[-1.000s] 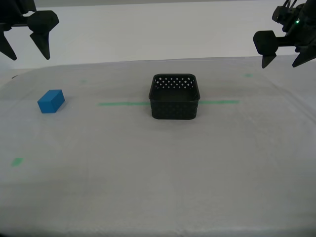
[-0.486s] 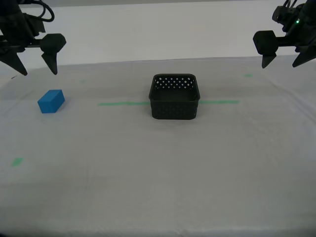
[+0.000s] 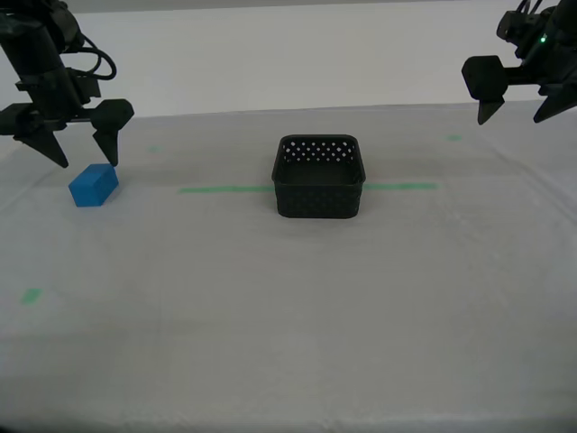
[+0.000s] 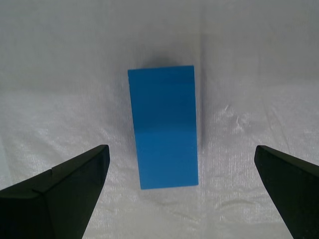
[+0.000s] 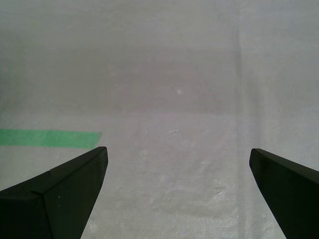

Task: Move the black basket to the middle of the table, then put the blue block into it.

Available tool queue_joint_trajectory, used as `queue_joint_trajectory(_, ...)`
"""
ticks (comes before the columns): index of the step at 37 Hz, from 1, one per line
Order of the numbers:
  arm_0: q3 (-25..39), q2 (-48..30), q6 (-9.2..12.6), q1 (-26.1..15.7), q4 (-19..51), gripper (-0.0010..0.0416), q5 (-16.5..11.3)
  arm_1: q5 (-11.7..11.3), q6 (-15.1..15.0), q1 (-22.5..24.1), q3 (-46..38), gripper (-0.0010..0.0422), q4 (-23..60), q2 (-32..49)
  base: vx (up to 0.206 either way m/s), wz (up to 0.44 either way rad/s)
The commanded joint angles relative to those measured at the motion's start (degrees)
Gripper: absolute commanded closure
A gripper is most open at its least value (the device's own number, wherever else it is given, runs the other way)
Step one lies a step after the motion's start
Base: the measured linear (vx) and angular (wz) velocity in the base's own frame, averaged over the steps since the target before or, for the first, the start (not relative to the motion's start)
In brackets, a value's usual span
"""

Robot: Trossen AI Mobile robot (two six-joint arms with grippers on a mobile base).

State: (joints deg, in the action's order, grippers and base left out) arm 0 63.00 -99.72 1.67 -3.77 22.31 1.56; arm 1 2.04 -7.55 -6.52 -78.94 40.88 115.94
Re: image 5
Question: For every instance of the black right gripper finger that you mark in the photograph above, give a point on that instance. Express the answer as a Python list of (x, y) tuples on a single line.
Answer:
[(49, 206), (296, 196)]

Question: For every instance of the long green tape strip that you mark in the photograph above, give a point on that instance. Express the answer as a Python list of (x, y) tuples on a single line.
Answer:
[(49, 138)]

